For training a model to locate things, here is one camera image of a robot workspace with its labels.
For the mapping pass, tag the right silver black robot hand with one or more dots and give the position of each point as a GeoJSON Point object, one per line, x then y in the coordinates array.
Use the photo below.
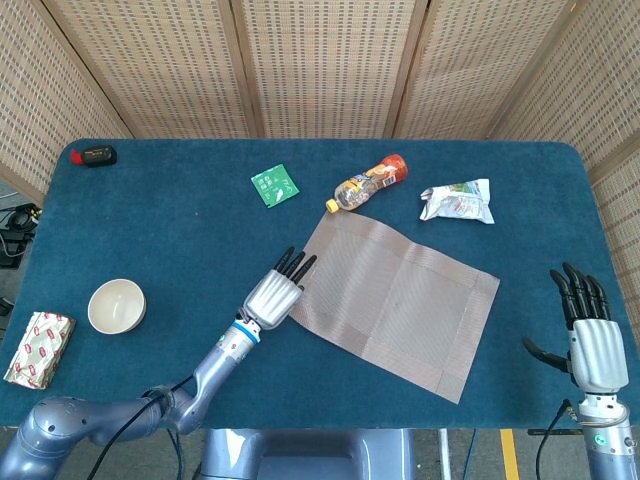
{"type": "Point", "coordinates": [597, 355]}

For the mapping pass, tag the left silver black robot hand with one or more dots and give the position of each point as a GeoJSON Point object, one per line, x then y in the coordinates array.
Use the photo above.
{"type": "Point", "coordinates": [270, 302]}

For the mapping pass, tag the grey woven placemat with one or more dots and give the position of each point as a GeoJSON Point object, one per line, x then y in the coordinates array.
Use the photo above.
{"type": "Point", "coordinates": [400, 305]}

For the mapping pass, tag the white round bowl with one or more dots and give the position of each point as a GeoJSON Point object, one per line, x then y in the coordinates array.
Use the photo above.
{"type": "Point", "coordinates": [117, 307]}

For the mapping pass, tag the red white snack packet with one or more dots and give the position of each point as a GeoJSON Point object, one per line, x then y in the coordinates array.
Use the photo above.
{"type": "Point", "coordinates": [37, 350]}

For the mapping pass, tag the blue carpet table cover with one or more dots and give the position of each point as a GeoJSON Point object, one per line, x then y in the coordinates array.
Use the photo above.
{"type": "Point", "coordinates": [175, 240]}

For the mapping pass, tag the green sachet packet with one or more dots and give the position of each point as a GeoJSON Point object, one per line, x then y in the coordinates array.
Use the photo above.
{"type": "Point", "coordinates": [274, 186]}

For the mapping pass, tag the clear bottle yellow cap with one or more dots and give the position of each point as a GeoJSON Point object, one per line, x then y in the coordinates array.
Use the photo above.
{"type": "Point", "coordinates": [365, 185]}

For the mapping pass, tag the blue-grey robot torso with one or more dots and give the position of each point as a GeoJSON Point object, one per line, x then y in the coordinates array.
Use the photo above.
{"type": "Point", "coordinates": [310, 457]}

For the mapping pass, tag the crumpled white snack bag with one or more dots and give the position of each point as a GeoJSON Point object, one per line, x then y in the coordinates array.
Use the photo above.
{"type": "Point", "coordinates": [457, 202]}

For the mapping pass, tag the black device with red tip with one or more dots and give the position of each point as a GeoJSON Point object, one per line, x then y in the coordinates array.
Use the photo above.
{"type": "Point", "coordinates": [97, 155]}

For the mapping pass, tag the woven wooden folding screen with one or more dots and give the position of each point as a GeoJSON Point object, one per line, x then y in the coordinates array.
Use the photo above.
{"type": "Point", "coordinates": [325, 65]}

